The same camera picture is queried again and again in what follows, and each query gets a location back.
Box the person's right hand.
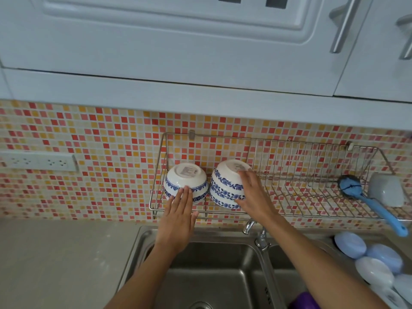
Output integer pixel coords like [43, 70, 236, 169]
[233, 169, 284, 224]

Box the person's left hand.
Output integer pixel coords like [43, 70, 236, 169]
[155, 185, 200, 253]

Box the white bowl blue floral band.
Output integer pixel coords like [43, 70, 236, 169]
[164, 163, 209, 197]
[211, 159, 255, 200]
[209, 186, 242, 210]
[164, 186, 207, 205]

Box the person's right forearm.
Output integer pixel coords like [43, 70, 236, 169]
[259, 215, 400, 309]

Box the person's left forearm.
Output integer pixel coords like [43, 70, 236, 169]
[103, 244, 194, 309]

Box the chrome sink faucet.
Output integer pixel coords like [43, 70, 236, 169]
[242, 220, 271, 252]

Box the stainless steel double sink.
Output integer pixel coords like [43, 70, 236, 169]
[117, 224, 412, 309]

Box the light blue plastic bowl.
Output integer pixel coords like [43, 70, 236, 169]
[334, 231, 368, 260]
[365, 243, 405, 275]

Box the purple plastic item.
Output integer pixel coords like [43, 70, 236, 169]
[289, 292, 315, 309]

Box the blue dish brush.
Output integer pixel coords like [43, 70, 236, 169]
[337, 175, 409, 237]

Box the pale grey plastic cup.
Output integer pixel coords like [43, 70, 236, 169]
[368, 172, 406, 208]

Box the wide white cabinet door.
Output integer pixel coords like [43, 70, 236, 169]
[0, 0, 375, 97]

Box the narrow white cabinet door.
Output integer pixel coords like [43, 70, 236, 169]
[334, 0, 412, 103]

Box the steel wire dish rack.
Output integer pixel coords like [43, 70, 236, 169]
[149, 132, 412, 223]

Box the white wall power socket strip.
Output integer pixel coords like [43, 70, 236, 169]
[0, 151, 80, 173]

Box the silver cabinet bar handle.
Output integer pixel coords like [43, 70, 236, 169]
[329, 0, 363, 54]
[396, 14, 412, 60]

